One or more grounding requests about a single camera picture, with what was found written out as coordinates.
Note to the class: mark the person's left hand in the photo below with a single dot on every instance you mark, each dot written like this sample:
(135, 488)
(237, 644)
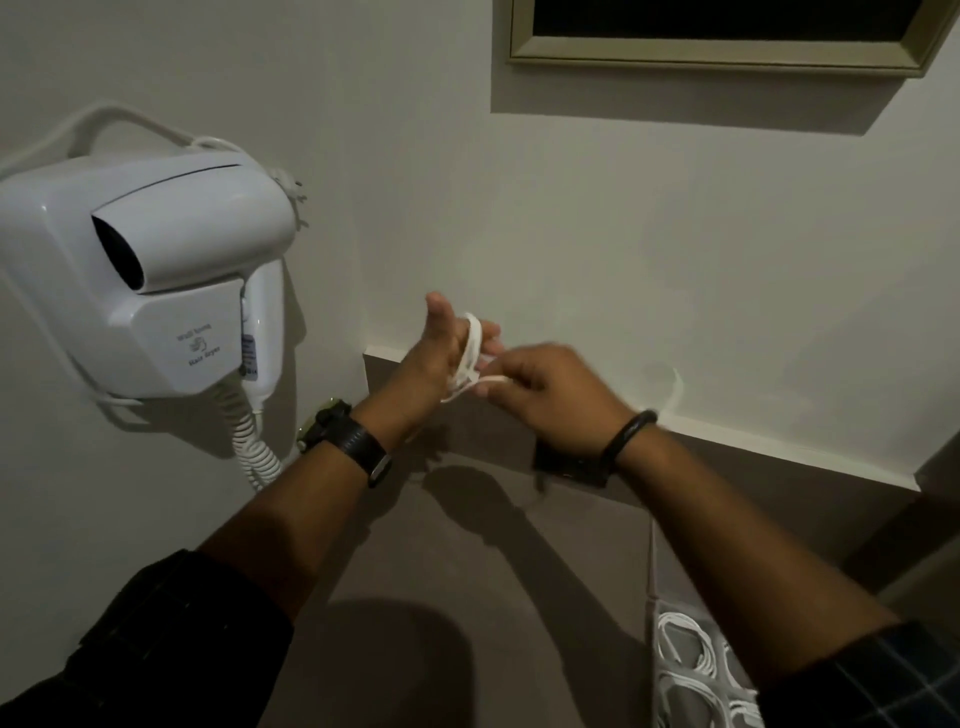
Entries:
(424, 361)

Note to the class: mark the person's right hand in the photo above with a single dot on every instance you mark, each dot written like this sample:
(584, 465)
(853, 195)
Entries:
(559, 390)

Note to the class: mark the person's right fingers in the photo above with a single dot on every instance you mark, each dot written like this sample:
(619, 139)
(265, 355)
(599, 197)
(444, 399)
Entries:
(510, 375)

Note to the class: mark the person's left thumb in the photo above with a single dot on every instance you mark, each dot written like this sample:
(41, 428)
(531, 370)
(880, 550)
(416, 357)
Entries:
(441, 311)

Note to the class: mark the person's right forearm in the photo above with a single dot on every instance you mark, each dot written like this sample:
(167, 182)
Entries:
(742, 555)

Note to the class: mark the person's left forearm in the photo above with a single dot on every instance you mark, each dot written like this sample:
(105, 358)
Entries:
(307, 510)

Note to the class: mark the black object behind wrist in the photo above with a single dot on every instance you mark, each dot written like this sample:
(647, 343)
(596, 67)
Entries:
(570, 465)

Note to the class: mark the black wristwatch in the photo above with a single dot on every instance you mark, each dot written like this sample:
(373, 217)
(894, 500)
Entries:
(352, 439)

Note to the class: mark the clear storage box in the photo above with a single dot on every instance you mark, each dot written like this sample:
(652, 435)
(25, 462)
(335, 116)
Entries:
(686, 637)

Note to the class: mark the framed mirror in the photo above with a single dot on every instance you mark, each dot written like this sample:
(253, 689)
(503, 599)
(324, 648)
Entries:
(720, 34)

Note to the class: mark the white wall hair dryer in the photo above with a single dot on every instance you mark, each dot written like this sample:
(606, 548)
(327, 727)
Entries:
(150, 274)

